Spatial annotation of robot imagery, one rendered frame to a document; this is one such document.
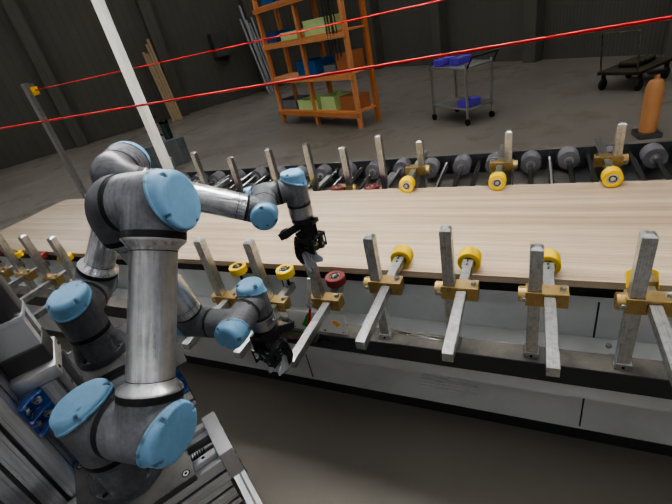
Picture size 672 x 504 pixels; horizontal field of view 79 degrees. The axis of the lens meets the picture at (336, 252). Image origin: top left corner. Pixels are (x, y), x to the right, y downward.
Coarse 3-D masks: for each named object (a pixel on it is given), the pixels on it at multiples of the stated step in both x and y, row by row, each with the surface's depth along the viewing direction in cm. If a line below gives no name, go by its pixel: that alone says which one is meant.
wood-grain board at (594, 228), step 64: (320, 192) 243; (384, 192) 224; (448, 192) 208; (512, 192) 193; (576, 192) 181; (640, 192) 170; (192, 256) 203; (384, 256) 167; (512, 256) 149; (576, 256) 142
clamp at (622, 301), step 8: (616, 296) 113; (624, 296) 112; (648, 296) 110; (656, 296) 109; (664, 296) 109; (616, 304) 113; (624, 304) 111; (632, 304) 110; (640, 304) 110; (648, 304) 109; (656, 304) 108; (664, 304) 107; (624, 312) 113; (632, 312) 112; (640, 312) 111
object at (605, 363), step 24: (24, 288) 257; (120, 312) 216; (336, 336) 161; (384, 336) 153; (408, 336) 153; (432, 336) 151; (408, 360) 153; (432, 360) 148; (456, 360) 144; (480, 360) 140; (504, 360) 136; (528, 360) 133; (576, 360) 129; (600, 360) 127; (648, 360) 124; (576, 384) 130; (600, 384) 126; (624, 384) 123; (648, 384) 120
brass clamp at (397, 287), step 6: (366, 276) 145; (384, 276) 142; (390, 276) 142; (402, 276) 140; (366, 282) 143; (372, 282) 141; (378, 282) 140; (384, 282) 139; (390, 282) 139; (396, 282) 138; (402, 282) 140; (366, 288) 143; (372, 288) 142; (378, 288) 141; (390, 288) 139; (396, 288) 138; (402, 288) 140; (390, 294) 141; (396, 294) 140
